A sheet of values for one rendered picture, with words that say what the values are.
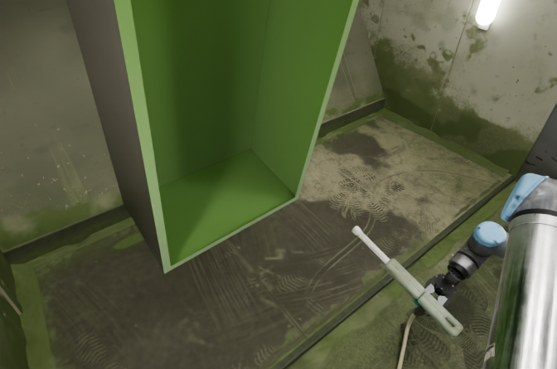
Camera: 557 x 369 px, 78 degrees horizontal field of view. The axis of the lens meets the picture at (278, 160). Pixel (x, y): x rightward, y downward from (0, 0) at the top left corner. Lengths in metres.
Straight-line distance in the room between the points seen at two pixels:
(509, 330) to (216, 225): 0.98
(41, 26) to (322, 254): 1.78
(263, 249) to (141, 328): 0.64
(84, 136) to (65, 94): 0.22
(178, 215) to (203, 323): 0.50
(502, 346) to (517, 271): 0.14
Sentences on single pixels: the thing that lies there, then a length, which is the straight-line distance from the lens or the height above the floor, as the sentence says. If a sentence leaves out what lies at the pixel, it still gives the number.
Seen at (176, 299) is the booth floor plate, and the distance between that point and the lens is 1.72.
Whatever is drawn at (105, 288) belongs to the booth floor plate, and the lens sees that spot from 1.85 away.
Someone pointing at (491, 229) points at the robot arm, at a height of 0.57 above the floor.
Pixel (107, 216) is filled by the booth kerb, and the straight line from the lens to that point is 2.04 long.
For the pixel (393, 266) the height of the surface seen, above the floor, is 0.40.
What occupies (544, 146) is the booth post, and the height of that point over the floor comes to 0.32.
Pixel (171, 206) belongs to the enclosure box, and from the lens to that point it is 1.42.
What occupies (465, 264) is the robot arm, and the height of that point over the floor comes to 0.41.
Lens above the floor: 1.46
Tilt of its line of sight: 36 degrees down
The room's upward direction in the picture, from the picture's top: 1 degrees clockwise
